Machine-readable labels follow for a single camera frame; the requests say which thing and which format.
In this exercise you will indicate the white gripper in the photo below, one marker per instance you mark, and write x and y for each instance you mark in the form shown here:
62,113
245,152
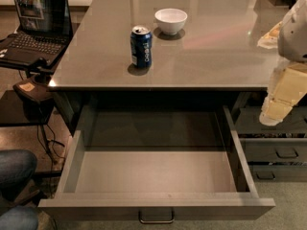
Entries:
294,37

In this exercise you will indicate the blue pepsi can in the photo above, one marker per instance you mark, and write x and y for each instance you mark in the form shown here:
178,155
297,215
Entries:
141,46

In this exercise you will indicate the grey upper side drawer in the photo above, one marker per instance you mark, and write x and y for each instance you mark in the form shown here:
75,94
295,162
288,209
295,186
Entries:
252,121

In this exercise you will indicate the grey middle side drawer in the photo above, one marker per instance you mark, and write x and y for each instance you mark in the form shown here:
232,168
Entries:
275,149

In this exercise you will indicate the grey lower side drawer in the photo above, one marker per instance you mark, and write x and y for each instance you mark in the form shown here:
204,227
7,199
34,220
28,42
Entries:
279,173

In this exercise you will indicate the open grey top drawer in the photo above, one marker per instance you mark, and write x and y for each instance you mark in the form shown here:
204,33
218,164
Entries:
121,162

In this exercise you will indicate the white ceramic bowl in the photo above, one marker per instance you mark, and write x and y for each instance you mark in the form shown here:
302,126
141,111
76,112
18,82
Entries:
170,21

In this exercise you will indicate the black open laptop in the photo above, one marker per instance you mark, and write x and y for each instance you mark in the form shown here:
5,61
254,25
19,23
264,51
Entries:
44,33

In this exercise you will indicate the black laptop stand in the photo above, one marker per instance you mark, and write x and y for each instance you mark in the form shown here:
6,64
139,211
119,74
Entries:
19,108

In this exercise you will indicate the yellow sticky note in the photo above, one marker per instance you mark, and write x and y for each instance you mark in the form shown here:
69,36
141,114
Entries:
27,87

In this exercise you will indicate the metal drawer handle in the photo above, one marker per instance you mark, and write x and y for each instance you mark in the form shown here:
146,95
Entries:
156,216

